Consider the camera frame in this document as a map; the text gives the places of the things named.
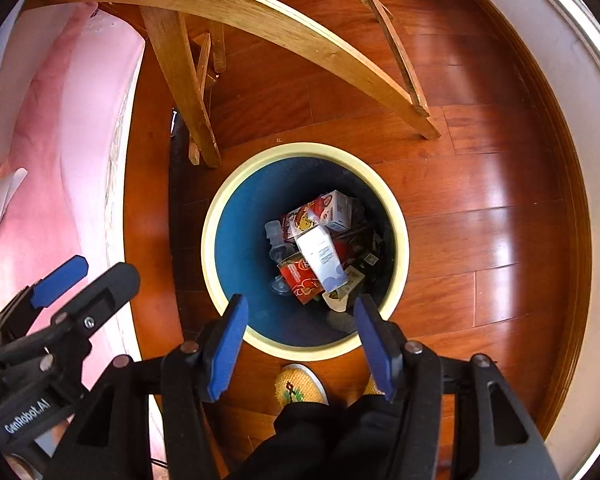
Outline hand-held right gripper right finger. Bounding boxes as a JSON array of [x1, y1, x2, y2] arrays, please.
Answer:
[[354, 294, 561, 480]]

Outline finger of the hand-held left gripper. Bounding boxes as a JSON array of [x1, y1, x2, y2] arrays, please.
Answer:
[[0, 262, 141, 367], [0, 255, 89, 347]]

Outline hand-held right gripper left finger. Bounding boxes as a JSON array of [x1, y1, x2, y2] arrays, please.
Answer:
[[45, 294, 249, 480]]

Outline green cream snack packet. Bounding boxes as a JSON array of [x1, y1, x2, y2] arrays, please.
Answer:
[[322, 265, 366, 313]]

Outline red snack bag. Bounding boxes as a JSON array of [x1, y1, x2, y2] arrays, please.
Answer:
[[277, 252, 326, 307]]

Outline purple white box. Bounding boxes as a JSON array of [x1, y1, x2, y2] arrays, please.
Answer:
[[295, 225, 348, 293]]

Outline clear plastic wrapper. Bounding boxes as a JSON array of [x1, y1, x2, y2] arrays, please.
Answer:
[[264, 220, 301, 301]]

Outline cream rimmed blue bin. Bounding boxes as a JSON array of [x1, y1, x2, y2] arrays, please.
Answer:
[[201, 142, 410, 362]]

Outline strawberry milk carton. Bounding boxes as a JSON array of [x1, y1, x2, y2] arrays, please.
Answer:
[[282, 190, 366, 241]]

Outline person's black trousers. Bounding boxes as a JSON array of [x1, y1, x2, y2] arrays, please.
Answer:
[[227, 392, 456, 480]]

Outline pink padded chair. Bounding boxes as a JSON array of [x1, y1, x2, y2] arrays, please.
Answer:
[[0, 2, 146, 391]]

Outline wooden chair legs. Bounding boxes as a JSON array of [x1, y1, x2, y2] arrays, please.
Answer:
[[25, 0, 442, 168]]

